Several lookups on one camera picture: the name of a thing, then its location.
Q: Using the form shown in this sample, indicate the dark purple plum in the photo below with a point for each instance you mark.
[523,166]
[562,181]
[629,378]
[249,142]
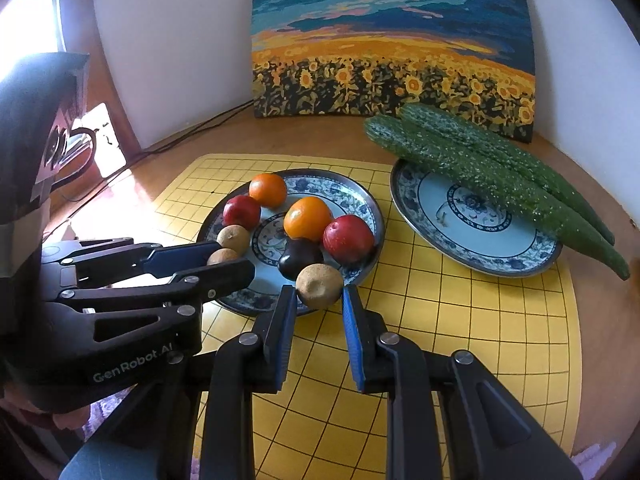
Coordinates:
[300,260]

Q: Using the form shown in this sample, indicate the large blue white patterned plate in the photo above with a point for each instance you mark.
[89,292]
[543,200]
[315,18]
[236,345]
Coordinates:
[352,200]

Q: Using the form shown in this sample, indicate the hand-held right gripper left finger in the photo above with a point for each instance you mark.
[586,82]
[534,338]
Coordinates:
[286,330]

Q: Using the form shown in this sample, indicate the large red apple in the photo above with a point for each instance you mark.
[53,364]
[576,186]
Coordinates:
[348,238]

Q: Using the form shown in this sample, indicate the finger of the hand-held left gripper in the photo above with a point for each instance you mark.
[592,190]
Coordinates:
[215,282]
[185,255]

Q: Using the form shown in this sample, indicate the sunflower field painting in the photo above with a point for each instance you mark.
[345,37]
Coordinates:
[390,35]

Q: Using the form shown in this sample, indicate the brown kiwi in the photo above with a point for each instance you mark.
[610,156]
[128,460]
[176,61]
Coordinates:
[224,257]
[234,238]
[320,286]

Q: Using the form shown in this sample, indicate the yellow grid board mat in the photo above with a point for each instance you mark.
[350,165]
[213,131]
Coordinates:
[475,335]

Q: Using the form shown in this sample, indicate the person's left hand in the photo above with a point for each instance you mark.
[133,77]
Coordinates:
[55,420]

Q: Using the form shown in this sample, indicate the green bumpy cucumber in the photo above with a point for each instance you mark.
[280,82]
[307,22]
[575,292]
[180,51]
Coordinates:
[500,145]
[475,180]

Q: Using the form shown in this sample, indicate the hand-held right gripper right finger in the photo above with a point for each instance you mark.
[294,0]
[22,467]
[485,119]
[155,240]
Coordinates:
[352,330]

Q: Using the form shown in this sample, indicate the large orange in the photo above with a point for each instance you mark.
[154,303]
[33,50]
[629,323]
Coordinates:
[307,217]

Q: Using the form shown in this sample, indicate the small orange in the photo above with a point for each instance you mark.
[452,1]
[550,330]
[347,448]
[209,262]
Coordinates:
[268,190]

